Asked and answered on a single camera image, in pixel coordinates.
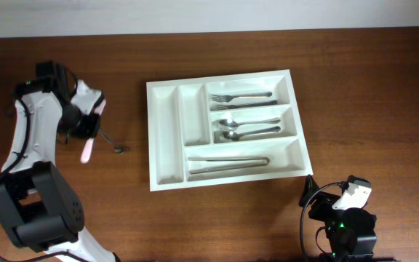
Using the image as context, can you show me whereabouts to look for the white plastic knife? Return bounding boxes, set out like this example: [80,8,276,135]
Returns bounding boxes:
[80,99,106,164]

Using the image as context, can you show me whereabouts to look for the steel tongs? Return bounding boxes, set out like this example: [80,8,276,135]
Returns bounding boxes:
[188,156,271,175]

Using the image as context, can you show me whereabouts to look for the small steel teaspoon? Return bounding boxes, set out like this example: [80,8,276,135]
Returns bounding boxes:
[98,129,124,154]

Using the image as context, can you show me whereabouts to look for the steel spoon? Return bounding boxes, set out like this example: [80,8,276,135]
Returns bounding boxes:
[216,118,281,131]
[218,126,281,142]

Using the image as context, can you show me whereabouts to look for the steel fork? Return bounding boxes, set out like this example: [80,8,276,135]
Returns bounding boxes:
[210,92,272,103]
[212,100,278,111]

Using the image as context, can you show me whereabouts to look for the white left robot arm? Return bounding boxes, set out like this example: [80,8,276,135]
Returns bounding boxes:
[0,76,119,261]

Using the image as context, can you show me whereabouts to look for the white cutlery tray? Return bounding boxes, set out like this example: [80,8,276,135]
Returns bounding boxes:
[146,70,313,191]

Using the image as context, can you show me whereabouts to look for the black cable right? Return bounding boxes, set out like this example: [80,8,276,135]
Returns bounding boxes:
[299,181,348,262]

